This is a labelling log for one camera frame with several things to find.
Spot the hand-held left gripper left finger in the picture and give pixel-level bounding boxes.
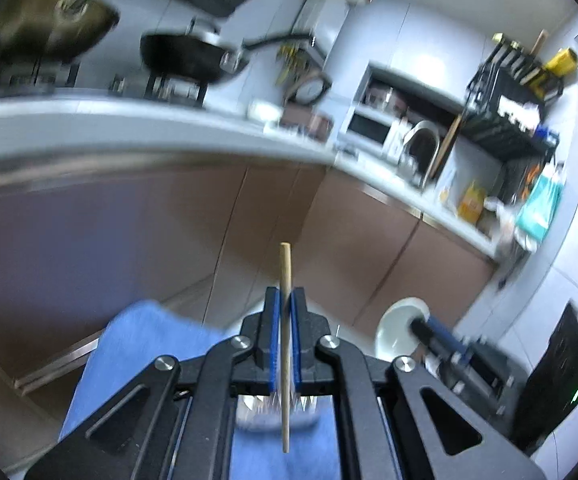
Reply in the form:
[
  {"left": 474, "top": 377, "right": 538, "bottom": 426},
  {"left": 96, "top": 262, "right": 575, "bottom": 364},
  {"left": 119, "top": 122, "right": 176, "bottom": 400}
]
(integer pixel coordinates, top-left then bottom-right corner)
[{"left": 24, "top": 287, "right": 281, "bottom": 480}]

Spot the white bowl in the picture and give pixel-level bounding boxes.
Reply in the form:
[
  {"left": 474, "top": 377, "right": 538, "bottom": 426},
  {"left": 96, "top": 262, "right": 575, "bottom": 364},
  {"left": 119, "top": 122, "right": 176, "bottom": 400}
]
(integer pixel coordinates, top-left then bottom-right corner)
[{"left": 375, "top": 297, "right": 431, "bottom": 362}]

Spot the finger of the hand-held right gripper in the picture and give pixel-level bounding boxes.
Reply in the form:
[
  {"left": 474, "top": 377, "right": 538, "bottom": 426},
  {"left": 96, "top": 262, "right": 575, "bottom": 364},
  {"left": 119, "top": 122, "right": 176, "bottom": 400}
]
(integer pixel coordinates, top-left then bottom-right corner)
[{"left": 409, "top": 315, "right": 471, "bottom": 362}]

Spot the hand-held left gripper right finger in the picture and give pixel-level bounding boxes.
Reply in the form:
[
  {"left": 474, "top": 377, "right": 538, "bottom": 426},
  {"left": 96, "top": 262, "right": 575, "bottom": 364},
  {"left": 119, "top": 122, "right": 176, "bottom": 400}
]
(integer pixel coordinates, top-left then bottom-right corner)
[{"left": 291, "top": 287, "right": 545, "bottom": 480}]

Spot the chrome faucet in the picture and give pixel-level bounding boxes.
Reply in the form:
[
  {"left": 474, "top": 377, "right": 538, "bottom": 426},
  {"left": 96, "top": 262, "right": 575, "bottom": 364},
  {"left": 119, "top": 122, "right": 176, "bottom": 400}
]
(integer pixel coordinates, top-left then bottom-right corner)
[{"left": 398, "top": 120, "right": 443, "bottom": 189}]

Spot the black dish rack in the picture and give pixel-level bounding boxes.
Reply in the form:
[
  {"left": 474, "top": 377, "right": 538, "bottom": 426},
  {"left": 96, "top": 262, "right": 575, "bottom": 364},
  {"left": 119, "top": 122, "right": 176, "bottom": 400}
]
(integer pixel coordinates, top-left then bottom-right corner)
[{"left": 462, "top": 32, "right": 566, "bottom": 162}]

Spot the gas stove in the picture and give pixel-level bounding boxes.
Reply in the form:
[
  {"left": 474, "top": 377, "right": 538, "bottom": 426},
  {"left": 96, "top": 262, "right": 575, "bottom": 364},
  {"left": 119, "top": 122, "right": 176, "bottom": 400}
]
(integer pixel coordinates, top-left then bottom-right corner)
[{"left": 0, "top": 57, "right": 211, "bottom": 109}]

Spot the teal cloth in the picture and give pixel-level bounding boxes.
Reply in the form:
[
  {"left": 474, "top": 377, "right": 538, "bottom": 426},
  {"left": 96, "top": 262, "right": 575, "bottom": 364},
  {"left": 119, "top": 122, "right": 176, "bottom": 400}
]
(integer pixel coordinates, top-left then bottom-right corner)
[{"left": 513, "top": 162, "right": 568, "bottom": 242}]

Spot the yellow container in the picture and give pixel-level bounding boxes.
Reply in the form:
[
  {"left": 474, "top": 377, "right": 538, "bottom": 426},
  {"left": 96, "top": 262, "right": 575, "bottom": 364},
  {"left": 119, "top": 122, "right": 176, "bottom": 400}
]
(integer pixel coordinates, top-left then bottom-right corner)
[{"left": 544, "top": 47, "right": 578, "bottom": 77}]

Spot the round wooden chopstick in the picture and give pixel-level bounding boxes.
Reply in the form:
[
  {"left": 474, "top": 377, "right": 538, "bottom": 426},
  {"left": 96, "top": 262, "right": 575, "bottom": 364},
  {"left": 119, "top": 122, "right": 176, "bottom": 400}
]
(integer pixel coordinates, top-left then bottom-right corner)
[{"left": 278, "top": 242, "right": 293, "bottom": 454}]

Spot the black frying pan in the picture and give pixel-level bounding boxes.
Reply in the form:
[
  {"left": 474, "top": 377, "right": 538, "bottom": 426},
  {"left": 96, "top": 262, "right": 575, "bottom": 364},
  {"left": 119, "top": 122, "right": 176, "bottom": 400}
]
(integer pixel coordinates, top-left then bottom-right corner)
[{"left": 140, "top": 32, "right": 316, "bottom": 84}]

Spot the orange bottle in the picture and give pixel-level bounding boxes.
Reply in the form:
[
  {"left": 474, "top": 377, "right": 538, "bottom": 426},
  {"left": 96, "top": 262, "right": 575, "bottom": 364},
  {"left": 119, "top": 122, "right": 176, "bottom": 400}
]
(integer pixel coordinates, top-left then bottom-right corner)
[{"left": 456, "top": 180, "right": 488, "bottom": 227}]

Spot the white microwave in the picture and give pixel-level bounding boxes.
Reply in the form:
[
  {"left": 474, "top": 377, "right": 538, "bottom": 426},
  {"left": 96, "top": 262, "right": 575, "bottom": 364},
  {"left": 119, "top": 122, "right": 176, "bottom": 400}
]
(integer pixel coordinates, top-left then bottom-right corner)
[{"left": 343, "top": 106, "right": 406, "bottom": 155}]

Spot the blue terry towel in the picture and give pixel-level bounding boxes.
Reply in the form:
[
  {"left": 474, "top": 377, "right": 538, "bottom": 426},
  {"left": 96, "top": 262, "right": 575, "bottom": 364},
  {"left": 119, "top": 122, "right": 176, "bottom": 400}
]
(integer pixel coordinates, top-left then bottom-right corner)
[{"left": 58, "top": 300, "right": 344, "bottom": 480}]

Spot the olive wok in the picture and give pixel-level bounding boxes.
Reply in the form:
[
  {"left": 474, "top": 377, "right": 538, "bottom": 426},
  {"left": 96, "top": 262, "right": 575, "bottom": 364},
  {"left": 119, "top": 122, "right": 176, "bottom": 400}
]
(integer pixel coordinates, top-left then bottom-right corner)
[{"left": 0, "top": 0, "right": 137, "bottom": 61}]

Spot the white cup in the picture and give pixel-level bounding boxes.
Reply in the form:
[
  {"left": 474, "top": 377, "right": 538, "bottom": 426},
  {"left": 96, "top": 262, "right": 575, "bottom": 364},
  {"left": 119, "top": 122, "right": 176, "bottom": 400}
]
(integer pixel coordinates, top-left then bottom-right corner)
[{"left": 248, "top": 100, "right": 283, "bottom": 124}]

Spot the grey kitchen countertop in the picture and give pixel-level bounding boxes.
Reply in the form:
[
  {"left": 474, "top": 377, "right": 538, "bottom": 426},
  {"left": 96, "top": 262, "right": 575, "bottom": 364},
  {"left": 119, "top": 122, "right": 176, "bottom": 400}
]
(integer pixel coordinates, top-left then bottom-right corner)
[{"left": 0, "top": 87, "right": 501, "bottom": 263}]

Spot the wooden stick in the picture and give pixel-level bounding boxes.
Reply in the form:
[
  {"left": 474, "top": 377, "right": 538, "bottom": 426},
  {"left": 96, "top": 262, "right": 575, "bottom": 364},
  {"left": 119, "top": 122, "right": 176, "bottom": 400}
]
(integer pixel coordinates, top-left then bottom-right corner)
[{"left": 427, "top": 112, "right": 465, "bottom": 181}]

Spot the brown kitchen cabinet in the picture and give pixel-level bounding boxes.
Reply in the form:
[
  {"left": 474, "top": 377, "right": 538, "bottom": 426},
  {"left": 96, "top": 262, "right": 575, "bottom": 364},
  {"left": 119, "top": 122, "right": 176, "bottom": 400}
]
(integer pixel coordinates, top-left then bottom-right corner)
[{"left": 0, "top": 157, "right": 499, "bottom": 401}]

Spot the round dial scale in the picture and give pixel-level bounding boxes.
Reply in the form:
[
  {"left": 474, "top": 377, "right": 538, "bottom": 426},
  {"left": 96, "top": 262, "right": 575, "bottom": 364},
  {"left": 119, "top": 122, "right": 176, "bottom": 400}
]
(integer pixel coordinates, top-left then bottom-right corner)
[{"left": 285, "top": 72, "right": 333, "bottom": 107}]

